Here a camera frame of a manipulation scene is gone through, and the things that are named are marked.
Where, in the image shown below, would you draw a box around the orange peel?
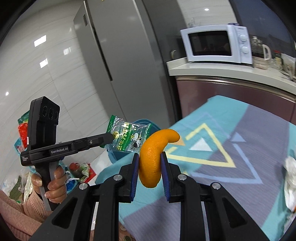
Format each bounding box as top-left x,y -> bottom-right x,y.
138,129 -> 180,188

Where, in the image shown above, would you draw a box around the green clear candy wrapper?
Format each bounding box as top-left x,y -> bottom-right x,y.
107,115 -> 152,153

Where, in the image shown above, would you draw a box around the pink sweater left forearm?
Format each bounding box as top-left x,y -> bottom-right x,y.
1,191 -> 52,240

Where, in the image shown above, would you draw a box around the blue trash bin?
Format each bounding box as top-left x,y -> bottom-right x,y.
105,115 -> 160,163

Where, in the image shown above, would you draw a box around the white kitchen countertop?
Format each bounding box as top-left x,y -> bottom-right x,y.
166,58 -> 295,94

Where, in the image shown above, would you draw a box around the left hand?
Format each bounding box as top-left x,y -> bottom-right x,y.
31,166 -> 67,203

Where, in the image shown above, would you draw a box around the colourful snack bags pile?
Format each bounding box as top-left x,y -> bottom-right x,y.
1,114 -> 95,203

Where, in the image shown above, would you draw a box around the maroon lower cabinets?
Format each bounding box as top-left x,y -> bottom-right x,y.
176,76 -> 295,124

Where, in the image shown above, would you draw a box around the silver refrigerator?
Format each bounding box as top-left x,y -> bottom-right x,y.
74,1 -> 186,128

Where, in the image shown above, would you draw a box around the crumpled white tissue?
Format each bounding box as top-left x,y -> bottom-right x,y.
283,156 -> 296,212

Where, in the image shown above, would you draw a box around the white microwave oven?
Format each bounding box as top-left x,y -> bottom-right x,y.
180,24 -> 252,65

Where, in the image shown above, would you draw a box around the glass kettle white handle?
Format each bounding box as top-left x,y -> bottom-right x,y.
250,36 -> 272,61

